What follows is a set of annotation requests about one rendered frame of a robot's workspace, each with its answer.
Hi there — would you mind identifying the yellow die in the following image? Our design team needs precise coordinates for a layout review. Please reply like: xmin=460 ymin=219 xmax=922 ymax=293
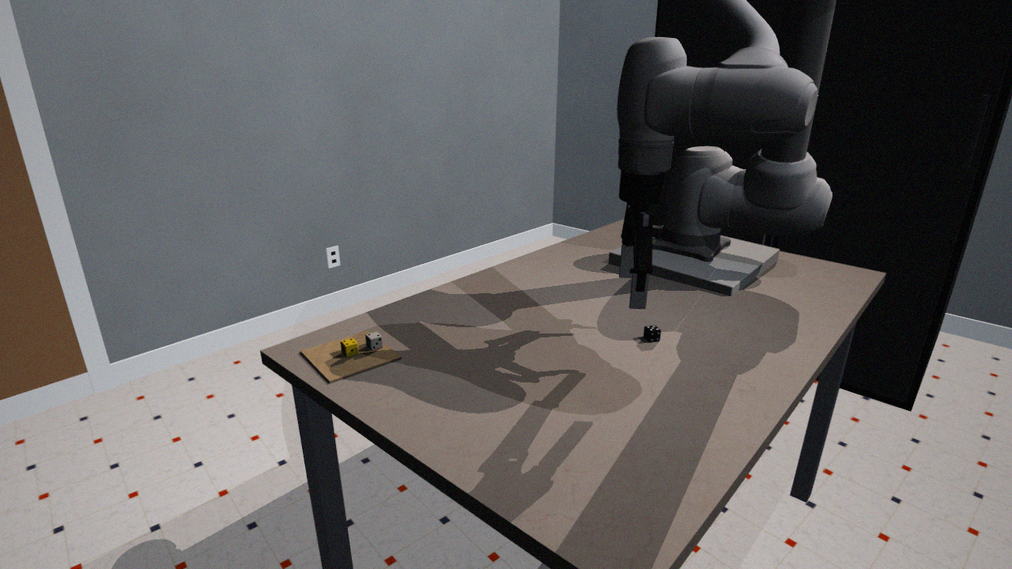
xmin=341 ymin=338 xmax=359 ymax=357

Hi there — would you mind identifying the tan mat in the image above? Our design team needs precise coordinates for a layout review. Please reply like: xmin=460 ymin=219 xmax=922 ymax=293
xmin=300 ymin=331 xmax=402 ymax=383

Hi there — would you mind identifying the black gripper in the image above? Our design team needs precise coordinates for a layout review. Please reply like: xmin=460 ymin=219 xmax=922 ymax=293
xmin=619 ymin=170 xmax=666 ymax=309

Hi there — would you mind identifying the white die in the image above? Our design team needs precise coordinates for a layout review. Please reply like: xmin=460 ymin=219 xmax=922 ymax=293
xmin=365 ymin=332 xmax=383 ymax=350

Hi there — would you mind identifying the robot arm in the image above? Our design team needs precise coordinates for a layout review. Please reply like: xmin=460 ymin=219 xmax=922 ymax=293
xmin=617 ymin=0 xmax=836 ymax=262

